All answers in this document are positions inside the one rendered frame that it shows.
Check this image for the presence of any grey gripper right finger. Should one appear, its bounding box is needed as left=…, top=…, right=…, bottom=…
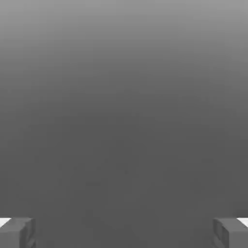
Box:
left=212, top=217, right=248, bottom=248

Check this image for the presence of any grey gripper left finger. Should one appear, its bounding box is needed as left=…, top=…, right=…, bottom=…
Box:
left=0, top=217, right=37, bottom=248

